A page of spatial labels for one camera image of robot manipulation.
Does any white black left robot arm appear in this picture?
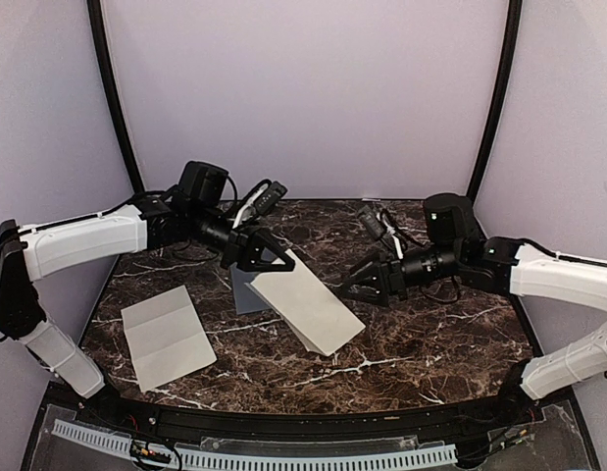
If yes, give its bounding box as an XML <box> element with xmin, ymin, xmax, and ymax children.
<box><xmin>0</xmin><ymin>161</ymin><xmax>295</xmax><ymax>428</ymax></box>

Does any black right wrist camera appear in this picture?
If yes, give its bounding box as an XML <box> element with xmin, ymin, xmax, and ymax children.
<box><xmin>357</xmin><ymin>206</ymin><xmax>387</xmax><ymax>241</ymax></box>

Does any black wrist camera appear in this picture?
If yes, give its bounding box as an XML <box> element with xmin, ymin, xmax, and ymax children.
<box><xmin>357</xmin><ymin>206</ymin><xmax>387</xmax><ymax>241</ymax></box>
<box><xmin>251</xmin><ymin>180</ymin><xmax>288</xmax><ymax>216</ymax></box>

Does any white unfolded paper sheet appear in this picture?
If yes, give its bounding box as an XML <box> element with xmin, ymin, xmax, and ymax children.
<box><xmin>121</xmin><ymin>286</ymin><xmax>217</xmax><ymax>393</ymax></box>

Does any black frame post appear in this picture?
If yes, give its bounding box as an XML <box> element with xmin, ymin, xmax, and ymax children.
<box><xmin>466</xmin><ymin>0</ymin><xmax>524</xmax><ymax>204</ymax></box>
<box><xmin>86</xmin><ymin>0</ymin><xmax>145</xmax><ymax>193</ymax></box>

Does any black left frame post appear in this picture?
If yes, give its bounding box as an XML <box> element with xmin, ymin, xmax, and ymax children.
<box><xmin>86</xmin><ymin>0</ymin><xmax>145</xmax><ymax>193</ymax></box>

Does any blue-grey envelope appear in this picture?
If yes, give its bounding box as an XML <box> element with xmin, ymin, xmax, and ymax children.
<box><xmin>229</xmin><ymin>265</ymin><xmax>271</xmax><ymax>315</ymax></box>

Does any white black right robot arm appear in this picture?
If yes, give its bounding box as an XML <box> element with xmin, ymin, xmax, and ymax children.
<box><xmin>340</xmin><ymin>192</ymin><xmax>607</xmax><ymax>426</ymax></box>

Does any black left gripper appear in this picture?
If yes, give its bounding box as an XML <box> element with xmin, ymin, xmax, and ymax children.
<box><xmin>190</xmin><ymin>203</ymin><xmax>296</xmax><ymax>272</ymax></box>

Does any black right frame post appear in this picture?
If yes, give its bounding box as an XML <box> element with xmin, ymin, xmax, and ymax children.
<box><xmin>466</xmin><ymin>0</ymin><xmax>524</xmax><ymax>204</ymax></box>

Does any black front table rail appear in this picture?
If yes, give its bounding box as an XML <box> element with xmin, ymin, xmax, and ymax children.
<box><xmin>72</xmin><ymin>393</ymin><xmax>533</xmax><ymax>443</ymax></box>

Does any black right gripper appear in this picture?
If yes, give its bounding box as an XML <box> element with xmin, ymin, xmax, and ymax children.
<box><xmin>337</xmin><ymin>242</ymin><xmax>463</xmax><ymax>307</ymax></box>

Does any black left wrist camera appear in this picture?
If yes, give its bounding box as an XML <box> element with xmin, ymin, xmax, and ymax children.
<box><xmin>251</xmin><ymin>180</ymin><xmax>288</xmax><ymax>216</ymax></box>

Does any white slotted cable duct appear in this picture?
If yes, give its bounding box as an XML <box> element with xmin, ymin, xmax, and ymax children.
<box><xmin>52</xmin><ymin>420</ymin><xmax>457</xmax><ymax>470</ymax></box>

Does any white letter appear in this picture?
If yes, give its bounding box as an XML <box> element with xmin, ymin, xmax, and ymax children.
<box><xmin>247</xmin><ymin>249</ymin><xmax>365</xmax><ymax>356</ymax></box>

